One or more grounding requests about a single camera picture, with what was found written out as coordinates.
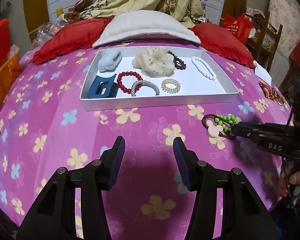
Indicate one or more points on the white shallow cardboard box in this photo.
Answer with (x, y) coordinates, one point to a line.
(190, 90)

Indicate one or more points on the red fabric item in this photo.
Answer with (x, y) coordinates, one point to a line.
(0, 45)

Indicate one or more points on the picture printed carton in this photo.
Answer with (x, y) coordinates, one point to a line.
(268, 41)

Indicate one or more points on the pink floral curtain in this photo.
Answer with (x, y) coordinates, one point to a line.
(290, 25)

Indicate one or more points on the blue hair claw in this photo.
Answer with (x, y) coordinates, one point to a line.
(95, 90)

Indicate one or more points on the pink floral bedsheet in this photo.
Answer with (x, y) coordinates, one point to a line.
(65, 120)

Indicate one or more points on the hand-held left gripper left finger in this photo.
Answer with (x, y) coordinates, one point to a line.
(117, 160)

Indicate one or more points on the red shopping bag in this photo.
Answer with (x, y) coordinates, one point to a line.
(236, 26)

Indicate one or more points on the beige dotted scrunchie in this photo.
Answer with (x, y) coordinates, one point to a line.
(152, 60)

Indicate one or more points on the grey white pillow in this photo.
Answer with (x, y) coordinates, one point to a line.
(145, 25)

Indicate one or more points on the wooden chair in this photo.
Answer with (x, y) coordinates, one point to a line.
(277, 42)

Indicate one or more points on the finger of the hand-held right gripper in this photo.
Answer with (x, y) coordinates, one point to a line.
(245, 131)

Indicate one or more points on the yellow small item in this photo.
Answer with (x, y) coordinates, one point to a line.
(59, 11)

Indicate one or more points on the white folded paper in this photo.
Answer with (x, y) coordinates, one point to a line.
(262, 73)

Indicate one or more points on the red ruffled pillow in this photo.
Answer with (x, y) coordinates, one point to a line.
(220, 40)
(70, 37)

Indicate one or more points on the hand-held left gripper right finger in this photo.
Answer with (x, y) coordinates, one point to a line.
(181, 160)

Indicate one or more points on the blue grey scrunchie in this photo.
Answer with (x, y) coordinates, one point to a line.
(110, 60)

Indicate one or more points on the orange plastic basket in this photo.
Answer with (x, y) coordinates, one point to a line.
(2, 85)

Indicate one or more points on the clear plastic bag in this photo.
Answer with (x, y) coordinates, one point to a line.
(47, 31)

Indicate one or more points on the red snack packet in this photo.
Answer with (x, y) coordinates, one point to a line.
(266, 90)

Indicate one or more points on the brown snack packet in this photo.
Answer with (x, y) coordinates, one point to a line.
(278, 97)

